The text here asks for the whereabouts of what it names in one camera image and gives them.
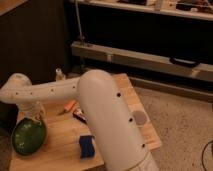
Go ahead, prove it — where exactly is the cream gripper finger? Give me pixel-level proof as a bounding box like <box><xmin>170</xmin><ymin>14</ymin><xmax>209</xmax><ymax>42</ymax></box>
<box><xmin>32</xmin><ymin>118</ymin><xmax>42</xmax><ymax>125</ymax></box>

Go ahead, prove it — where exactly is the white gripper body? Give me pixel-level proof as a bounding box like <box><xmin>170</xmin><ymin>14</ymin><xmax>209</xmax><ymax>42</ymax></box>
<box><xmin>20</xmin><ymin>102</ymin><xmax>45</xmax><ymax>119</ymax></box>

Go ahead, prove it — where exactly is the green ceramic bowl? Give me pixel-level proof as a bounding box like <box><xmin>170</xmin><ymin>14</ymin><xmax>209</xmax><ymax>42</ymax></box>
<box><xmin>11</xmin><ymin>118</ymin><xmax>47</xmax><ymax>156</ymax></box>

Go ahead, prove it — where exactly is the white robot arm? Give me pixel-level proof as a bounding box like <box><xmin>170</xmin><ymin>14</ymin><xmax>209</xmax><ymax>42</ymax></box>
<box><xmin>0</xmin><ymin>70</ymin><xmax>159</xmax><ymax>171</ymax></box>

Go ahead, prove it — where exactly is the black and white box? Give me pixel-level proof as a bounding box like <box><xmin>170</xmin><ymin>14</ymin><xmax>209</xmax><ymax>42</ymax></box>
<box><xmin>73</xmin><ymin>109</ymin><xmax>86</xmax><ymax>124</ymax></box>

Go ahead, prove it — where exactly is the small white bottle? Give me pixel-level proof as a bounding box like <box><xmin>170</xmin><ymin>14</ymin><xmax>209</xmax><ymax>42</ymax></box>
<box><xmin>55</xmin><ymin>68</ymin><xmax>66</xmax><ymax>81</ymax></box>

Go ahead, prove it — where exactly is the blue sponge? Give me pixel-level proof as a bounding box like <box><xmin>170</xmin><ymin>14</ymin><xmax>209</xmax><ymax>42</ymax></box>
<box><xmin>79</xmin><ymin>135</ymin><xmax>95</xmax><ymax>159</ymax></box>

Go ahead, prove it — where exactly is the white paper cup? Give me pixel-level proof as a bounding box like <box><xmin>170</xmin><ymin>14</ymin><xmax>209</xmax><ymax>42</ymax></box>
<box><xmin>133</xmin><ymin>111</ymin><xmax>148</xmax><ymax>127</ymax></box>

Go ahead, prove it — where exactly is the long grey case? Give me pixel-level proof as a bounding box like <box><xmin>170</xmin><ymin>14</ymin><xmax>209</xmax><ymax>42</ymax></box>
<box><xmin>71</xmin><ymin>41</ymin><xmax>213</xmax><ymax>82</ymax></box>

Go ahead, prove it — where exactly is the cluttered upper shelf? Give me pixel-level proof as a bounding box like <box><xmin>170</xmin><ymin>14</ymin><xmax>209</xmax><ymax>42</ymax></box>
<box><xmin>69</xmin><ymin>0</ymin><xmax>213</xmax><ymax>21</ymax></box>

